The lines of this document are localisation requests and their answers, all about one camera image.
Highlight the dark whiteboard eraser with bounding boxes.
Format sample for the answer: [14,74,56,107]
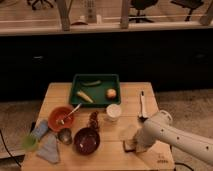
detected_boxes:
[123,140,136,153]

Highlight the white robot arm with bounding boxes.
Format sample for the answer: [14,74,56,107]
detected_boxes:
[134,110,213,166]

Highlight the purple bowl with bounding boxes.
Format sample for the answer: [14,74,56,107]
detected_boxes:
[74,127,100,155]

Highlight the orange bowl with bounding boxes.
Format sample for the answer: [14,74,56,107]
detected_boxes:
[48,106,74,132]

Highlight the white cup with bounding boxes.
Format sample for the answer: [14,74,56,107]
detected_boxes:
[106,104,122,122]

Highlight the red yellow apple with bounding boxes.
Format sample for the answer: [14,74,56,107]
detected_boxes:
[106,88,117,99]

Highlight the green plastic tray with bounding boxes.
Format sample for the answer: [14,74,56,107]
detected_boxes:
[69,74,121,108]

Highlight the small metal cup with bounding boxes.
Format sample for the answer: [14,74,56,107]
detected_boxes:
[58,128,72,145]

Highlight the green cucumber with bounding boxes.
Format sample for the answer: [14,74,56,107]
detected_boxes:
[81,80,101,87]

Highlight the metal spoon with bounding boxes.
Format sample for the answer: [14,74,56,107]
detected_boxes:
[57,103,82,125]

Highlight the grey folded cloth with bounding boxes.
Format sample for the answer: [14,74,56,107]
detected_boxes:
[36,134,60,164]

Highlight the blue sponge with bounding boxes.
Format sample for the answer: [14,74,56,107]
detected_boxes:
[31,120,48,140]

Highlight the black cable right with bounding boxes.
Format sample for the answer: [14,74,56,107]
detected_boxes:
[169,143,196,171]

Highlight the black cable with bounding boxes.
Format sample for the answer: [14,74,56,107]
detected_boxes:
[169,143,196,171]
[0,128,23,168]

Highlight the black cable left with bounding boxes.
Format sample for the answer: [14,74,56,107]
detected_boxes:
[0,128,23,168]

